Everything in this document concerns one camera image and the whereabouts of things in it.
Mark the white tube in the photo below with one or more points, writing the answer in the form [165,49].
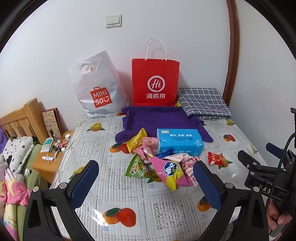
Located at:
[48,158]

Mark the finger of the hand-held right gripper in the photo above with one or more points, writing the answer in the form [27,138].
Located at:
[275,149]
[248,161]

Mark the red paper bag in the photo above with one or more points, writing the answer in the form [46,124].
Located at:
[155,69]

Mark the fruit print tablecloth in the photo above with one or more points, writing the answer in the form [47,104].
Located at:
[129,204]

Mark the blue snack packet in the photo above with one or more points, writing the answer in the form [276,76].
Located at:
[164,153]

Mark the green snack packet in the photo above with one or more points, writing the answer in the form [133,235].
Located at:
[136,168]

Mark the white plastic shopping bag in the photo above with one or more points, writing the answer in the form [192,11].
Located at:
[99,76]

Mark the purple towel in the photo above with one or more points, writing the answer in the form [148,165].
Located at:
[157,118]

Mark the teal white box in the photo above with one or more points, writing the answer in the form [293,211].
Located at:
[47,144]

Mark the grey checked folded cloth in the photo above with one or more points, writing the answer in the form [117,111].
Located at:
[201,102]

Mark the yellow foil packet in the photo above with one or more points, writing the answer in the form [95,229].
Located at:
[178,103]

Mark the brown wooden door frame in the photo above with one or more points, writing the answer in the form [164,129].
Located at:
[232,46]

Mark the crumpled silver foil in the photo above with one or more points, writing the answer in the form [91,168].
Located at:
[28,172]

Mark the small black device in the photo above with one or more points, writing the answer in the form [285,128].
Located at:
[52,135]

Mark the large pink yellow chips bag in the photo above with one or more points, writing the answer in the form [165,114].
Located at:
[171,171]

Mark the pink star print blanket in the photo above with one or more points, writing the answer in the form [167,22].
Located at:
[13,194]

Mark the purple plush toy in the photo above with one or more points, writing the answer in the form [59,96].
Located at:
[2,136]

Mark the white small bottle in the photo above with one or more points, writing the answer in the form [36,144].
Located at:
[67,137]

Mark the wooden nightstand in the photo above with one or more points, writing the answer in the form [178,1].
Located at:
[44,169]

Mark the white light switch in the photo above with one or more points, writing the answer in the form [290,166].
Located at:
[113,21]

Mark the green bed sheet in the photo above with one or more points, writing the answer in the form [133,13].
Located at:
[30,160]

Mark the pink small bottle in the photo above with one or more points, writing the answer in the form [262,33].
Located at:
[62,145]

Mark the patterned hardcover book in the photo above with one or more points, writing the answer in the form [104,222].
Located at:
[50,120]

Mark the blue tissue pack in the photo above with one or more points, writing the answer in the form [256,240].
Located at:
[180,141]

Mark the person's right hand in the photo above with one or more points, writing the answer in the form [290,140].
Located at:
[274,215]

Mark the yellow snack packet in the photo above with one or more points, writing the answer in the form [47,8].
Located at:
[136,141]

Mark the red snack packet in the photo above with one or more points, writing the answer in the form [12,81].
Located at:
[216,158]

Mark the wooden bed headboard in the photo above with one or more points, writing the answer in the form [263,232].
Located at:
[27,115]

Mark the white black dotted pillow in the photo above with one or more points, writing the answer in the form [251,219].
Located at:
[18,148]

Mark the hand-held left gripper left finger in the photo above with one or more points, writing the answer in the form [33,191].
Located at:
[84,185]

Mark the pale pink snack packet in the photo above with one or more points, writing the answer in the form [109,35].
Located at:
[150,141]

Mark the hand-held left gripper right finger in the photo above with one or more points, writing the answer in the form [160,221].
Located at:
[209,187]

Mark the strawberry print snack packet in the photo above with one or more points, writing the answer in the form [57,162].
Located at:
[188,171]

